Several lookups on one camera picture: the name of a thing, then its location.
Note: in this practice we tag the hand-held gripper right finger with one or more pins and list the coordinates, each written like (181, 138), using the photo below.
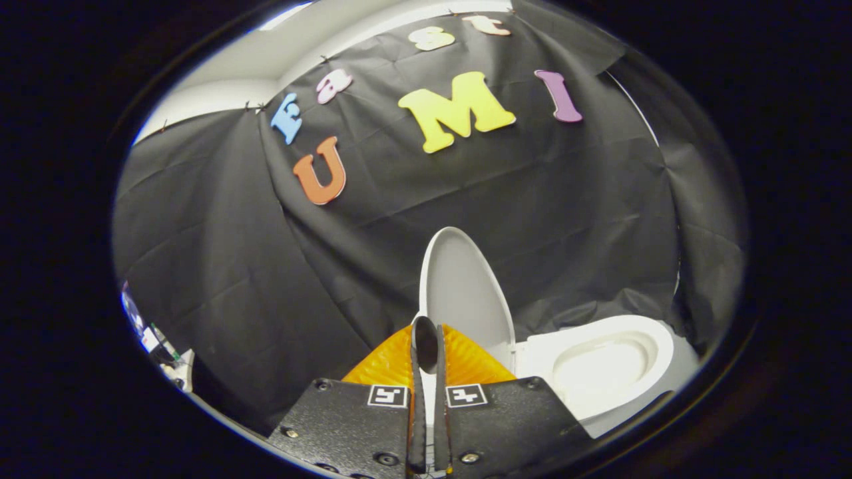
(512, 426)

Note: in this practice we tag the white toilet lid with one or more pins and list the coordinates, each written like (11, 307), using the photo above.
(466, 293)

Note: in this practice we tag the white and green clutter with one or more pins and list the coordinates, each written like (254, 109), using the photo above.
(156, 342)

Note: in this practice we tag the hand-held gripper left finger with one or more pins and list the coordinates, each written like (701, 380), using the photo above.
(339, 426)

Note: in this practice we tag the black backdrop cloth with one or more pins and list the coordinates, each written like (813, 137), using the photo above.
(399, 219)

